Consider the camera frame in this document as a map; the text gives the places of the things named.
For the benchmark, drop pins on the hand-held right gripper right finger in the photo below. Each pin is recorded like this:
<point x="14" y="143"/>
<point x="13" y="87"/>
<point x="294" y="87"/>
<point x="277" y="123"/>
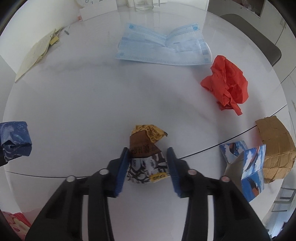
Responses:
<point x="175" y="176"/>

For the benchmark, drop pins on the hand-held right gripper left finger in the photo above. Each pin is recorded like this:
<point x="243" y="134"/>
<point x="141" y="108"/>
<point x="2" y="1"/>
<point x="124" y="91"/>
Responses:
<point x="121" y="176"/>

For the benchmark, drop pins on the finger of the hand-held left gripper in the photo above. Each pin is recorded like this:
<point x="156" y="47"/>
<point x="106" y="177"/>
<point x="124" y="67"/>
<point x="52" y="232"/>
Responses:
<point x="1" y="158"/>

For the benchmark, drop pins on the navy blue paper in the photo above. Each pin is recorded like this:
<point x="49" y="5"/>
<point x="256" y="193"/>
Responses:
<point x="15" y="139"/>

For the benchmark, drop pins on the brown yellow snack wrapper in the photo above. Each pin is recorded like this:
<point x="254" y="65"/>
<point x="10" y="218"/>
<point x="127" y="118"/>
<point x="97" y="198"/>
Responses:
<point x="144" y="160"/>

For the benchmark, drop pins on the blue printed carton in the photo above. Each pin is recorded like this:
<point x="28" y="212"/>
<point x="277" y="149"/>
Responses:
<point x="253" y="176"/>

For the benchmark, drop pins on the crushed brown cardboard box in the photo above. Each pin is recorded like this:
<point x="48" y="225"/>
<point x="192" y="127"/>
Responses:
<point x="277" y="148"/>

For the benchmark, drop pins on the red crumpled paper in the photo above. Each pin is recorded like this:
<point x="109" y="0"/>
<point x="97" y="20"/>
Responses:
<point x="227" y="83"/>

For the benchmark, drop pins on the cream notebook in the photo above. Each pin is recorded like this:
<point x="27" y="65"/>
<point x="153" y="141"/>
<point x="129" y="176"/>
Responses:
<point x="34" y="55"/>

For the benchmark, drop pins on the blue face mask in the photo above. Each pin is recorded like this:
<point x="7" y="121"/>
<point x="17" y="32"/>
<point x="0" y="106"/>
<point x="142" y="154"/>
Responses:
<point x="157" y="48"/>

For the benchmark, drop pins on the yellow binder clip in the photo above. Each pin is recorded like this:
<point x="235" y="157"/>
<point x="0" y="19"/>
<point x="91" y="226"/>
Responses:
<point x="54" y="40"/>

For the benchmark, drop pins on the small dark pen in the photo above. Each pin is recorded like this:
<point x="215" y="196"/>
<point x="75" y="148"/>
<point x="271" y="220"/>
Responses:
<point x="67" y="30"/>

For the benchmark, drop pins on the grey upholstered chair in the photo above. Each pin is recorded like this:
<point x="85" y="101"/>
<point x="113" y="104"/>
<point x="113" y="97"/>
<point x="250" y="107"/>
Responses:
<point x="259" y="37"/>

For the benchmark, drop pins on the white folded card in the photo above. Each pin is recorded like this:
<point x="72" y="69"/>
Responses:
<point x="98" y="12"/>

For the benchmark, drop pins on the square clear glass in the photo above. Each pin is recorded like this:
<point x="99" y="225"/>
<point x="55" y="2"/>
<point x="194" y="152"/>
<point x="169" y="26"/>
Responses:
<point x="143" y="5"/>

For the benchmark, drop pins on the beige tall cabinet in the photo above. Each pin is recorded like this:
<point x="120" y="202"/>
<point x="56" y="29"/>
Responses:
<point x="254" y="7"/>

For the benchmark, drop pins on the metal frame chair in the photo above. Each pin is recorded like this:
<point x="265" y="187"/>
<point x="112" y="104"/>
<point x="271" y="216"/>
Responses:
<point x="283" y="199"/>

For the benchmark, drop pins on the white round wall clock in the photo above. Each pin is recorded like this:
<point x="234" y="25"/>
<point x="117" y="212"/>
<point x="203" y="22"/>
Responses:
<point x="97" y="1"/>

